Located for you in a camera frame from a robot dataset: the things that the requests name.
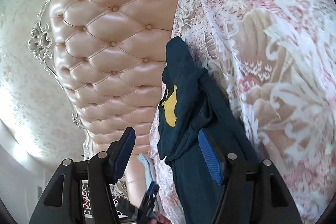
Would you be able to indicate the pink floral blanket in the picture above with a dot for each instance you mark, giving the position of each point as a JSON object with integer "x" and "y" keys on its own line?
{"x": 262, "y": 56}

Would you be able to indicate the light blue folded cloth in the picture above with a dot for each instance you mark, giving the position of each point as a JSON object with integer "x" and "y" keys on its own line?
{"x": 148, "y": 169}

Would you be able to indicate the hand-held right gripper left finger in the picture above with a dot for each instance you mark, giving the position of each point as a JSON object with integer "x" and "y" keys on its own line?
{"x": 123, "y": 158}

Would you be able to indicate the white lattice screen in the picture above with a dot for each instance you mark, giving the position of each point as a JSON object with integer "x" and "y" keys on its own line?
{"x": 88, "y": 197}

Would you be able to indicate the dark blue sweatshirt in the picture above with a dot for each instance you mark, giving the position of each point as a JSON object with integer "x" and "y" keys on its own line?
{"x": 189, "y": 98}

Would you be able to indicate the person's left hand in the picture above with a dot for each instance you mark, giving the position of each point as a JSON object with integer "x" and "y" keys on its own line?
{"x": 164, "y": 219}

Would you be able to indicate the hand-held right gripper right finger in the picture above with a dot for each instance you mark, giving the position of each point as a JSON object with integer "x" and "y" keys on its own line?
{"x": 210, "y": 158}

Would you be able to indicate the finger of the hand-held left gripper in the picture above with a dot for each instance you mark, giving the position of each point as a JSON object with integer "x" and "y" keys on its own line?
{"x": 145, "y": 204}
{"x": 152, "y": 187}

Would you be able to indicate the pink tufted leather sofa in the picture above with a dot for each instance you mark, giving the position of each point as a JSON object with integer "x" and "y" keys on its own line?
{"x": 105, "y": 43}

